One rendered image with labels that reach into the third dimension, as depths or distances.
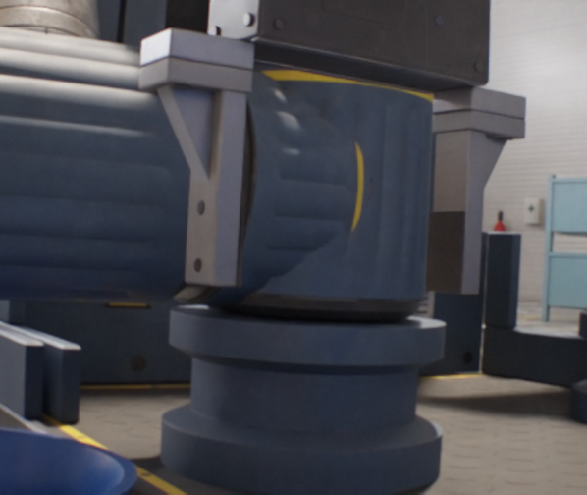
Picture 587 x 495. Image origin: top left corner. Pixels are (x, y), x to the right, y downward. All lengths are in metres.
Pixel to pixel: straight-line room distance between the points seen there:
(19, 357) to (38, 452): 0.21
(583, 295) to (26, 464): 8.87
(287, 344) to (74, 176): 0.21
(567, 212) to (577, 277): 0.66
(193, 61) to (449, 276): 0.17
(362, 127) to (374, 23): 0.32
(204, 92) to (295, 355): 0.35
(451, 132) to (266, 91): 0.27
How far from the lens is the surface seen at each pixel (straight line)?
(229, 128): 0.39
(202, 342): 0.75
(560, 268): 9.69
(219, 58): 0.39
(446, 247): 0.47
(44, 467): 0.79
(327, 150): 0.72
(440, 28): 0.45
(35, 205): 0.62
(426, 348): 0.76
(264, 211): 0.69
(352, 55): 0.42
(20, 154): 0.62
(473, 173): 0.47
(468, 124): 0.47
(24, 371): 0.98
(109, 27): 1.31
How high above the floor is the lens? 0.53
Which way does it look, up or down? 1 degrees up
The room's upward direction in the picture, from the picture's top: 3 degrees clockwise
